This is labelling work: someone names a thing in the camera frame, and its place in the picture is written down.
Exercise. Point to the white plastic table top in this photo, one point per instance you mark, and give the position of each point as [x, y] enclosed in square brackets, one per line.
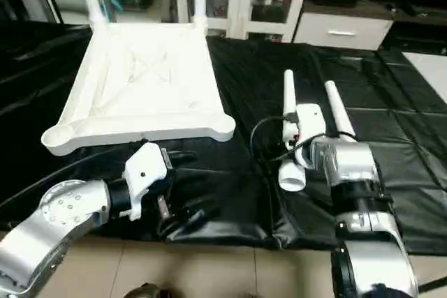
[140, 82]

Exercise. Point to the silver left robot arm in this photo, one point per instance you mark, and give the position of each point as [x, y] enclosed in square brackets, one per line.
[56, 221]

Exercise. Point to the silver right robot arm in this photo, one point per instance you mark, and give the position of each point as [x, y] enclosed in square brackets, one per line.
[356, 193]

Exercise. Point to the black table mat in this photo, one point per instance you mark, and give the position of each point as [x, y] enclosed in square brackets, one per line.
[230, 207]

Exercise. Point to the grey left robot foot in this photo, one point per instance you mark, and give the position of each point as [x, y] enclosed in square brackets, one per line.
[147, 291]

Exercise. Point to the white drawer unit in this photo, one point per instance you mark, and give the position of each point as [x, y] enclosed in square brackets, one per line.
[342, 31]

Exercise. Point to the black stand leg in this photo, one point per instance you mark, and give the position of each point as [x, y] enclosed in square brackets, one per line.
[434, 284]

